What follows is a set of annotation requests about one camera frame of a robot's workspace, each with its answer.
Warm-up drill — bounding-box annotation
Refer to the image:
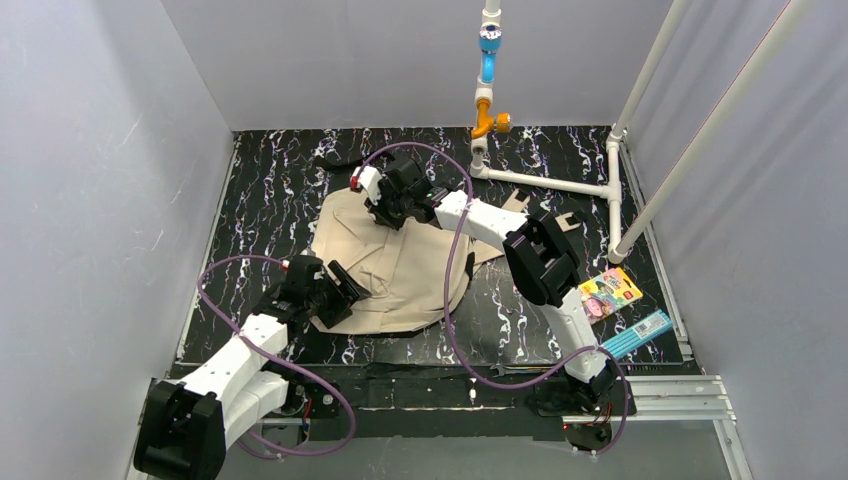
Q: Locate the beige canvas backpack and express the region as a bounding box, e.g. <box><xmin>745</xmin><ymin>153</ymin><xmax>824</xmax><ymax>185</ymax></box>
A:
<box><xmin>310</xmin><ymin>187</ymin><xmax>506</xmax><ymax>335</ymax></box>

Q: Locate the colourful crayon box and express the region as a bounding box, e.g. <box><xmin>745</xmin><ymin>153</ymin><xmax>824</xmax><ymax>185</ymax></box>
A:
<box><xmin>579</xmin><ymin>267</ymin><xmax>643</xmax><ymax>324</ymax></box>

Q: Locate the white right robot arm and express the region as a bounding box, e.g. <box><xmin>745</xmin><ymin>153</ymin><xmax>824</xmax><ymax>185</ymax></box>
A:
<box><xmin>350</xmin><ymin>159</ymin><xmax>617</xmax><ymax>392</ymax></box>

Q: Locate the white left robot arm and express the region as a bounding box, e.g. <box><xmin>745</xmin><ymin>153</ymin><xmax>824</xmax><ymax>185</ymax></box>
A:
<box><xmin>132</xmin><ymin>255</ymin><xmax>371</xmax><ymax>479</ymax></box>

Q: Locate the blue orange pipe fitting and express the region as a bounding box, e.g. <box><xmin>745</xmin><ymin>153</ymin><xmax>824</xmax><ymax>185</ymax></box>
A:
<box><xmin>471</xmin><ymin>21</ymin><xmax>512</xmax><ymax>140</ymax></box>

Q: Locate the light blue barcode book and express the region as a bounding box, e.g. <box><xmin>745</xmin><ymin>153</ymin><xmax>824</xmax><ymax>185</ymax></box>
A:
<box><xmin>601</xmin><ymin>310</ymin><xmax>673</xmax><ymax>360</ymax></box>

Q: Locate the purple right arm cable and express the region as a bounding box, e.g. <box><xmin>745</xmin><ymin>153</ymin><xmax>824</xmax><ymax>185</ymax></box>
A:
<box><xmin>360</xmin><ymin>142</ymin><xmax>631</xmax><ymax>457</ymax></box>

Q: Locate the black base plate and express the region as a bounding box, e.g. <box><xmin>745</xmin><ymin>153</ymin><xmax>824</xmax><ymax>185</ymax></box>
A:
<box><xmin>309</xmin><ymin>363</ymin><xmax>637</xmax><ymax>445</ymax></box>

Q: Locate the white PVC pipe frame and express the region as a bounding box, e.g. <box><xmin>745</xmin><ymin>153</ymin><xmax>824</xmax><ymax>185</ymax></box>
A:
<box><xmin>469</xmin><ymin>1</ymin><xmax>813</xmax><ymax>264</ymax></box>

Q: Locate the aluminium rail frame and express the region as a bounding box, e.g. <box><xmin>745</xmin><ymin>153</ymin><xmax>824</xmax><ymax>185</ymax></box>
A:
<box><xmin>125</xmin><ymin>376</ymin><xmax>757</xmax><ymax>480</ymax></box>

